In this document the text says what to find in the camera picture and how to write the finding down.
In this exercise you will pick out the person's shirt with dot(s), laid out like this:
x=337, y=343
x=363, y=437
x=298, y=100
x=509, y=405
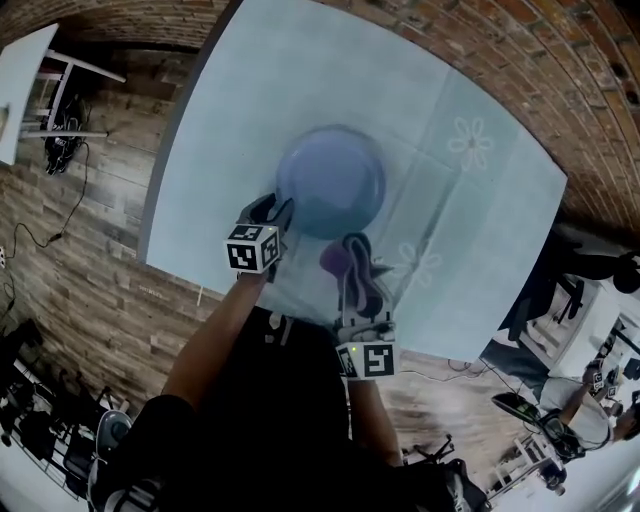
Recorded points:
x=280, y=425

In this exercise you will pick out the light blue flowered tablecloth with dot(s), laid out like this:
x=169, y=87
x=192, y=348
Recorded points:
x=250, y=100

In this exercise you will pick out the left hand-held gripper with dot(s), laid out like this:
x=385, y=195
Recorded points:
x=245, y=252

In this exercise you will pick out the black gear bundle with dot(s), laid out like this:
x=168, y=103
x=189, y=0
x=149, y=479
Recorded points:
x=62, y=145

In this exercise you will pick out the white stool frame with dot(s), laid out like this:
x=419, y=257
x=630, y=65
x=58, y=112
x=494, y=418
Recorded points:
x=50, y=95

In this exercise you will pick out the person's left forearm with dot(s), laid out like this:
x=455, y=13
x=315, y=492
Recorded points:
x=215, y=345

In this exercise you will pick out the purple grey cloth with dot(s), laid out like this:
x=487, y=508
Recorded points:
x=335, y=257

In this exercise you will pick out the black equipment rack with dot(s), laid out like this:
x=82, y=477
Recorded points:
x=30, y=430

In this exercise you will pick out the person's right forearm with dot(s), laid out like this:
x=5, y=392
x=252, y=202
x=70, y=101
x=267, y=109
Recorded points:
x=372, y=420

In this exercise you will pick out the white side table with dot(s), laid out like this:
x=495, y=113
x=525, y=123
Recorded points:
x=20, y=85

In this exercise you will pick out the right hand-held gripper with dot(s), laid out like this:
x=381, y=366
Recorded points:
x=375, y=360

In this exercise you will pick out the black roll bag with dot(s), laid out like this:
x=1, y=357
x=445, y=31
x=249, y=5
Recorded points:
x=600, y=265

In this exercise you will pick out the white desk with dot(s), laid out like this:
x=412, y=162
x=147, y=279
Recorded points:
x=595, y=320

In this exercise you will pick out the small beige box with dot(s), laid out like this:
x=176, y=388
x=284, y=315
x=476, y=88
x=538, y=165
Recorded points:
x=4, y=117

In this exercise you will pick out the grey white robot shell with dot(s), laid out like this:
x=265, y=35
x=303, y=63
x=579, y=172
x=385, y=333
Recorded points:
x=112, y=430

